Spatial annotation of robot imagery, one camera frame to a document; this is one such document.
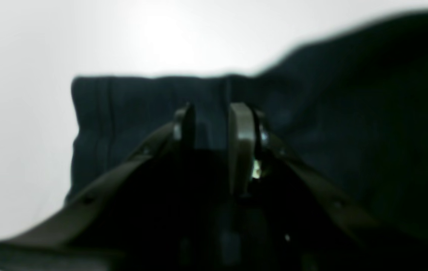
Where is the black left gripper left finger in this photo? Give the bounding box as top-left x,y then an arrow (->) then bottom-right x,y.
0,104 -> 196,269

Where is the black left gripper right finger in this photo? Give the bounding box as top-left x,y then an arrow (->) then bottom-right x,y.
229,103 -> 428,271

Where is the black T-shirt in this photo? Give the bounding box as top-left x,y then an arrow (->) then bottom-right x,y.
66,12 -> 428,239

